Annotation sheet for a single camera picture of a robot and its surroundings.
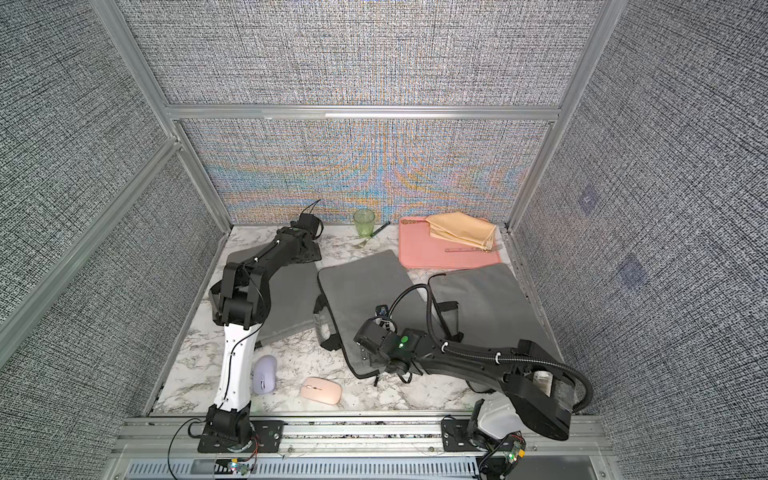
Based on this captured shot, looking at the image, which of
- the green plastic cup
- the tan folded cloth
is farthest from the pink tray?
the green plastic cup

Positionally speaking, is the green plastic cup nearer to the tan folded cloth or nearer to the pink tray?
the pink tray

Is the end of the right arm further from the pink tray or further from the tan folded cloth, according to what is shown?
the tan folded cloth

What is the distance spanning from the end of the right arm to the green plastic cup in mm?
552

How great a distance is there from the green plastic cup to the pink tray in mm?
125

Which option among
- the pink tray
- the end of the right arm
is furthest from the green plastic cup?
the end of the right arm

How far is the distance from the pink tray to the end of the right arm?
0.48 m

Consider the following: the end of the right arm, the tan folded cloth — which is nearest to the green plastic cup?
the tan folded cloth

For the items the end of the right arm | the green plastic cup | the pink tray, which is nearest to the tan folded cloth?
the pink tray

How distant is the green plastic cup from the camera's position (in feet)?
3.69

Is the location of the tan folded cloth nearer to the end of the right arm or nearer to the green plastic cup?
the green plastic cup

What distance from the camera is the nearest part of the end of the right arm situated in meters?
0.58

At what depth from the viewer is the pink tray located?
1093mm

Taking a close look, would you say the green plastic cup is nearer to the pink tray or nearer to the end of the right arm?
the pink tray

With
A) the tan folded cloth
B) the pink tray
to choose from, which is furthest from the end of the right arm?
the tan folded cloth
